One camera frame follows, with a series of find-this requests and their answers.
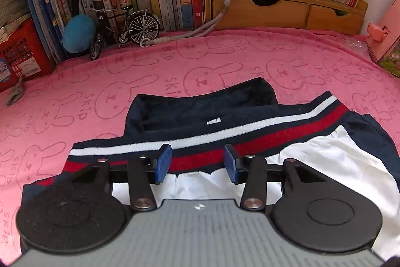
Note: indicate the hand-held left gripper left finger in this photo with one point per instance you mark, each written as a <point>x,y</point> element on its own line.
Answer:
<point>165,164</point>

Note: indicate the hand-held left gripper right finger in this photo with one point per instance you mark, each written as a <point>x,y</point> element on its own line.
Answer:
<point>231,164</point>

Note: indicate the navy white striped jacket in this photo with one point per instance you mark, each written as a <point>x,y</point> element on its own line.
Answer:
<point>218,110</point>

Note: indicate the black model bicycle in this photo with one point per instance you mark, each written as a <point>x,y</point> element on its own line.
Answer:
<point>143,28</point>

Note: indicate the wooden drawer organizer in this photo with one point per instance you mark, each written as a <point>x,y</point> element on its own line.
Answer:
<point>265,14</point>

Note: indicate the blue plush ball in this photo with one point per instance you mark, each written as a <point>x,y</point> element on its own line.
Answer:
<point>78,34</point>

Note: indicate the small grey cloth item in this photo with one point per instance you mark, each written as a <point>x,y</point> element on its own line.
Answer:
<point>15,95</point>

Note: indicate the clear plastic bag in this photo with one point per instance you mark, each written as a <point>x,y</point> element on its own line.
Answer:
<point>359,46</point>

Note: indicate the red plastic crate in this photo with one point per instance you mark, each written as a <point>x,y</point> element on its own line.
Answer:
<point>22,48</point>

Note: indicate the pink toy house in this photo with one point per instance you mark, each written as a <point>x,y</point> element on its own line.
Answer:
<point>390,32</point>

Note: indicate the stack of paper booklets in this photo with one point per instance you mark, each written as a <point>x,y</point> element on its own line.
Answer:
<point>12,10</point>

